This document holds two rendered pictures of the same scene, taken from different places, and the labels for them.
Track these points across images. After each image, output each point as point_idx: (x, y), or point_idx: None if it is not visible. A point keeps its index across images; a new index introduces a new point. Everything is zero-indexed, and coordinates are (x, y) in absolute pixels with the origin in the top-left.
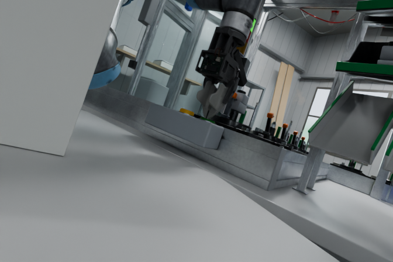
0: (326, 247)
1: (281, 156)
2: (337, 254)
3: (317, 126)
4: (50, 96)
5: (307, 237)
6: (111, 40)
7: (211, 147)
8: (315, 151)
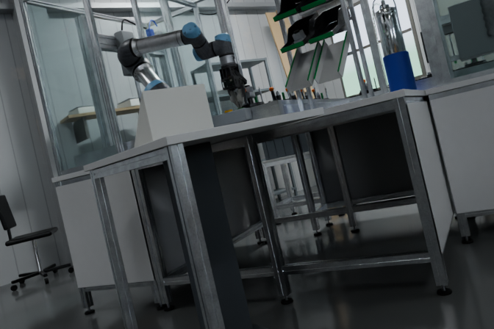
0: (303, 120)
1: (279, 103)
2: (307, 120)
3: (288, 82)
4: (204, 118)
5: (298, 121)
6: None
7: (249, 118)
8: (298, 93)
